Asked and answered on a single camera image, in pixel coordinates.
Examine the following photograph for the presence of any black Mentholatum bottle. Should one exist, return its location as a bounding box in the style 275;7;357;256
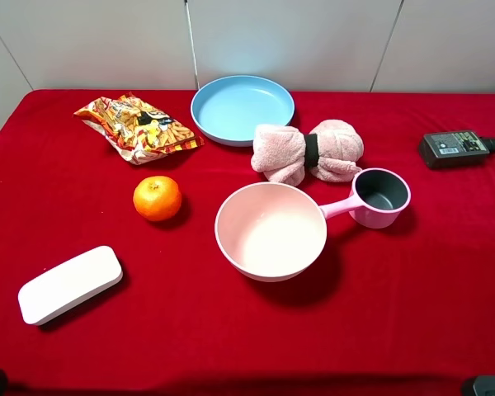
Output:
417;130;495;170

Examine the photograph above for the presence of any pink bowl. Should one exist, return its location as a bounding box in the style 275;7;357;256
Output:
214;182;328;283

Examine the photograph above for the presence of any orange mandarin fruit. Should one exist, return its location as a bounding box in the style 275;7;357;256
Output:
133;176;182;222

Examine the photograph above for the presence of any yellow red snack bag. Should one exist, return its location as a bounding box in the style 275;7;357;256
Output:
74;93;205;165

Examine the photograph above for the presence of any pink rolled towel black band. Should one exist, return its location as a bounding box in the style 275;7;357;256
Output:
251;120;364;186

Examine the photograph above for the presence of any red tablecloth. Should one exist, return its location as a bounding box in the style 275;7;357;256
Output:
0;90;495;395

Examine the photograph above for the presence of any pink saucepan grey inside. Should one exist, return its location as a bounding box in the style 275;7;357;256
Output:
320;167;412;229

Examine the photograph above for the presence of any blue round plate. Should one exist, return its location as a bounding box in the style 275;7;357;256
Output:
191;75;295;147

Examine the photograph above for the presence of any white rectangular box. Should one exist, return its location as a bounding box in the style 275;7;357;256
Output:
17;246;123;326

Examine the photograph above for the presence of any black object bottom right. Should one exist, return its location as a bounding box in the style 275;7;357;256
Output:
461;375;495;396

